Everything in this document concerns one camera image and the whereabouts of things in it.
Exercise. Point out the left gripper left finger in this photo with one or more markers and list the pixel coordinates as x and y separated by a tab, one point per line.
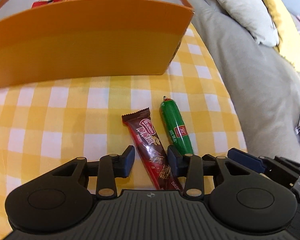
110	167

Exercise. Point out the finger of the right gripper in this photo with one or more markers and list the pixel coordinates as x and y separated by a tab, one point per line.
247	160

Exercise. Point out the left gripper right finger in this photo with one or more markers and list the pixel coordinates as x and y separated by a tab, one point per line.
193	168

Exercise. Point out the dark red chocolate wafer bar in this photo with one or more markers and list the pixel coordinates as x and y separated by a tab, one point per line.
151	150

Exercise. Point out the green sausage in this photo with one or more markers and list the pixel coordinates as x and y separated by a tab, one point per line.
175	126

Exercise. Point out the grey sofa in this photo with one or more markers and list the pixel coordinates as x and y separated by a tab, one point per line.
264	88

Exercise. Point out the yellow checkered tablecloth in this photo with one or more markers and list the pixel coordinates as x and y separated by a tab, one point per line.
44	125

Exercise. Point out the yellow cushion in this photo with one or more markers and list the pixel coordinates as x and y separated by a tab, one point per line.
289	38

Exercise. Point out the orange cardboard box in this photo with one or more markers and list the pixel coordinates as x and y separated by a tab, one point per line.
88	38

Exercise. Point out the beige cushion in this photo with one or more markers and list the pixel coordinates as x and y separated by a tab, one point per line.
254	16

